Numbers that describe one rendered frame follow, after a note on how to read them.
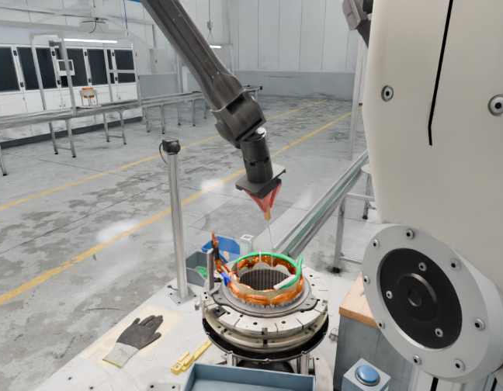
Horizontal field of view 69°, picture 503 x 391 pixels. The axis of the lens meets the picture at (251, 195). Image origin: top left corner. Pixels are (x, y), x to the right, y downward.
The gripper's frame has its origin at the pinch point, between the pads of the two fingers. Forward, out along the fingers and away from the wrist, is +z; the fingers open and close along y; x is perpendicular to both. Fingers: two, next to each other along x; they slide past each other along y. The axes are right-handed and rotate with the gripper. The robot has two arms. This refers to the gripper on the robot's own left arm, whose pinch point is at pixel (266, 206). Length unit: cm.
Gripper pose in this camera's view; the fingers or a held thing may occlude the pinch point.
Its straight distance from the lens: 84.4
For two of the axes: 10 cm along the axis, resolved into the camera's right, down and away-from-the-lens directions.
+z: 1.7, 7.6, 6.2
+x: 7.3, 3.2, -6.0
